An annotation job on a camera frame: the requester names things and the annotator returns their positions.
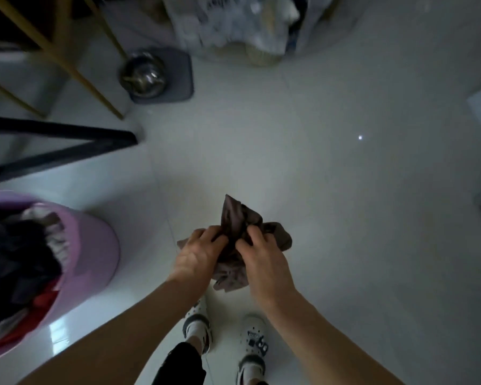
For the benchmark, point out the black metal table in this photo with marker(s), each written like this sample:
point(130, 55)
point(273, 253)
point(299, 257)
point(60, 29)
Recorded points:
point(64, 130)

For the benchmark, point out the white left clog shoe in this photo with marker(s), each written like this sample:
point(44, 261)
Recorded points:
point(192, 312)

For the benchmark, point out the steel pet bowl on mat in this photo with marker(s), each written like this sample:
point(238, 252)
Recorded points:
point(180, 84)

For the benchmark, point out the white right sock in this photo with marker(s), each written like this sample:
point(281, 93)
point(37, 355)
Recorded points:
point(251, 372)

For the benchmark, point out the person's left hand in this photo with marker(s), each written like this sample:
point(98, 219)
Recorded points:
point(196, 260)

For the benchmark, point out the printed plastic bag pile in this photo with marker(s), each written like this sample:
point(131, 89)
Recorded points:
point(224, 24)

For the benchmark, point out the white sock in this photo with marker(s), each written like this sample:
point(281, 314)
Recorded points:
point(198, 332)
point(251, 372)

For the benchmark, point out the pink plastic laundry tub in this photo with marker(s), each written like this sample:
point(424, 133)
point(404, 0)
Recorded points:
point(92, 244)

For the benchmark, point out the black garment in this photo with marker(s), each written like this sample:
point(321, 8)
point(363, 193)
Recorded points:
point(16, 260)

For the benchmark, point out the white left sock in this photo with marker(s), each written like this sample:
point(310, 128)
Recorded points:
point(198, 332)

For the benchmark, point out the wooden stool leg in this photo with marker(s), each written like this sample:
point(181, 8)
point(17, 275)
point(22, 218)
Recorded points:
point(76, 76)

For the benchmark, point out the cream perforated basket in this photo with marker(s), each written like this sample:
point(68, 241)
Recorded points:
point(264, 56)

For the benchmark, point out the black shorts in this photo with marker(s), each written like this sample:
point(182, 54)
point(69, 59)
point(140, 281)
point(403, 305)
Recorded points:
point(180, 364)

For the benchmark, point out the dark brown garment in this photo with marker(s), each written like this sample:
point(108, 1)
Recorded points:
point(236, 216)

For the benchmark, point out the person's right hand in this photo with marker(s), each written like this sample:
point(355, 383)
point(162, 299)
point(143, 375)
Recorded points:
point(268, 272)

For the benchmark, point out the person's left forearm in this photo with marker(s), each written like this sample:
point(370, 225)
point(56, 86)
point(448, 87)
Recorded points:
point(116, 340)

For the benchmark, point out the person's right forearm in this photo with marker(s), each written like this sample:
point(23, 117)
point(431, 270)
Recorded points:
point(328, 348)

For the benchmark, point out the white right clog shoe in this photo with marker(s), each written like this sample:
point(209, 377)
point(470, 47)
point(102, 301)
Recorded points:
point(252, 332)

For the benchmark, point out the white clog shoe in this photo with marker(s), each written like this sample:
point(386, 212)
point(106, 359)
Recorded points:
point(192, 312)
point(252, 332)

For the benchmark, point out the red quilted jacket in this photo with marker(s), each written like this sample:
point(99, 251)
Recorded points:
point(40, 304)

